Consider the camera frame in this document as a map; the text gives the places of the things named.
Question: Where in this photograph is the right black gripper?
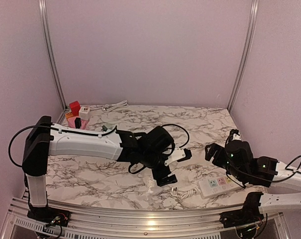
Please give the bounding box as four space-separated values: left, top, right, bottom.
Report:
205 142 245 182

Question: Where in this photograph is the white multicolour power strip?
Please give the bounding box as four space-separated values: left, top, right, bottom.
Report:
198 176 241 199

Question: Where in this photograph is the white orange-strip cable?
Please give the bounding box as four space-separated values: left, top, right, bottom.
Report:
89 100 129 113

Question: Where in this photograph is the white cube socket adapter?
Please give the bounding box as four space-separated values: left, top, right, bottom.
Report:
79 106 91 121

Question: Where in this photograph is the black power adapter with cable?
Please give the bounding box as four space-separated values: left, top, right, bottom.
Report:
74 118 82 129

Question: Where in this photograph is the pink triangular power strip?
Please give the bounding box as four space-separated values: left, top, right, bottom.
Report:
67 117 88 129

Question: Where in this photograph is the red cube socket adapter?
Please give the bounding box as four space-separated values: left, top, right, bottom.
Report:
69 101 81 116

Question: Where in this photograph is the orange power strip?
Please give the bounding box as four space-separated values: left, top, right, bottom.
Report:
65 112 74 119

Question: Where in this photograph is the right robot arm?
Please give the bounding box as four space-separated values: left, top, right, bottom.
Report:
204 129 301 228

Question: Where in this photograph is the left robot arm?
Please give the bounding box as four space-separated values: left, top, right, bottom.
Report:
8 116 192 224

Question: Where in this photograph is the green grey plug adapter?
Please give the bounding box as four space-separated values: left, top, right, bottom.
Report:
101 123 115 131

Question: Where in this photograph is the white bundled strip cable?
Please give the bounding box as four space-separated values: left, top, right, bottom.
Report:
170 187 202 199

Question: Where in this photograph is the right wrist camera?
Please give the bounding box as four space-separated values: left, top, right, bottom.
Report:
229 129 242 141

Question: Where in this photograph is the aluminium front rail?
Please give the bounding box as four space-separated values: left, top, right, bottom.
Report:
0 196 290 239

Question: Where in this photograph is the right aluminium frame post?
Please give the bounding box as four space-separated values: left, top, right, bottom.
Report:
227 0 260 112

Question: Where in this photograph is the aluminium frame post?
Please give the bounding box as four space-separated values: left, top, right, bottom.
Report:
227 0 260 112
38 0 67 110

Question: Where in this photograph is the left aluminium frame post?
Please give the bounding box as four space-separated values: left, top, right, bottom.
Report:
38 0 67 110

